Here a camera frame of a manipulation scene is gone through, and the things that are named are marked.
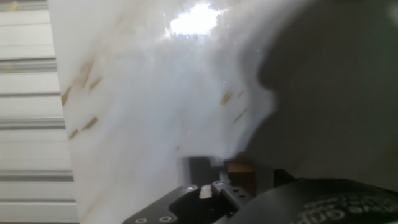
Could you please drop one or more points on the white marble pattern board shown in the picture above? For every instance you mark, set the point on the white marble pattern board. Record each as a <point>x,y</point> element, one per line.
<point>155,93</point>

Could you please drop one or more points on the tiny wooden cube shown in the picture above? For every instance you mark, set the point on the tiny wooden cube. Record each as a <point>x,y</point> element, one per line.
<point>242,175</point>

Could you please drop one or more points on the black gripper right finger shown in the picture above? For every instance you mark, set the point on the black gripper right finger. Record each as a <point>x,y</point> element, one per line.
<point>281,178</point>

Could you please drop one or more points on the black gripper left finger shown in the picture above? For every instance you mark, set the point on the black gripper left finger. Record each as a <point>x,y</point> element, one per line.
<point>149,214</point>

